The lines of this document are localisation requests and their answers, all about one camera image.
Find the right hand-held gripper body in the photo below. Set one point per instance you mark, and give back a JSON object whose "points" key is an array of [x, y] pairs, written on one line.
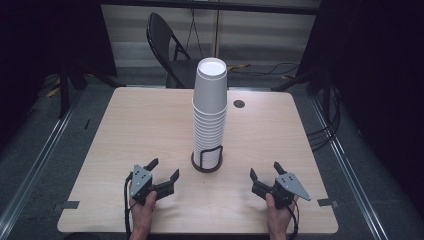
{"points": [[287, 188]]}

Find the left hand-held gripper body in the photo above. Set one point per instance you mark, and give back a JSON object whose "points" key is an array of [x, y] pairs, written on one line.
{"points": [[140, 181]]}

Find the dark round cup holder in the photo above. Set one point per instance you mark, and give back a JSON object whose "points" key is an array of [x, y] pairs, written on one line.
{"points": [[207, 166]]}

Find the single white paper cup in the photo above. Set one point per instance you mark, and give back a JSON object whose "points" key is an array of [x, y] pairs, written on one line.
{"points": [[210, 86]]}

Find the person's right hand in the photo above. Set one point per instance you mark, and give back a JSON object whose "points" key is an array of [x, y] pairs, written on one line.
{"points": [[279, 216]]}

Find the person's left hand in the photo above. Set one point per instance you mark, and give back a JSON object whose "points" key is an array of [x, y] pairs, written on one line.
{"points": [[143, 213]]}

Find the grey tape strip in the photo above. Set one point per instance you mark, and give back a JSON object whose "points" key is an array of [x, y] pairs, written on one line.
{"points": [[327, 202], [70, 204]]}

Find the dark round table grommet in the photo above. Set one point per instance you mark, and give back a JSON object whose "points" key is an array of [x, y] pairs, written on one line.
{"points": [[239, 103]]}

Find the black metal stand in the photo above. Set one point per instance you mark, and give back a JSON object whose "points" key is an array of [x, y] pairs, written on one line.
{"points": [[300, 80], [64, 93]]}

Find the black folding chair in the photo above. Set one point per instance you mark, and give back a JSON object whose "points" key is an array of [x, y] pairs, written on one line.
{"points": [[166, 50]]}

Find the metal floor rail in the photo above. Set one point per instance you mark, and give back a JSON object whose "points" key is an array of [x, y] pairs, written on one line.
{"points": [[350, 166], [36, 156]]}

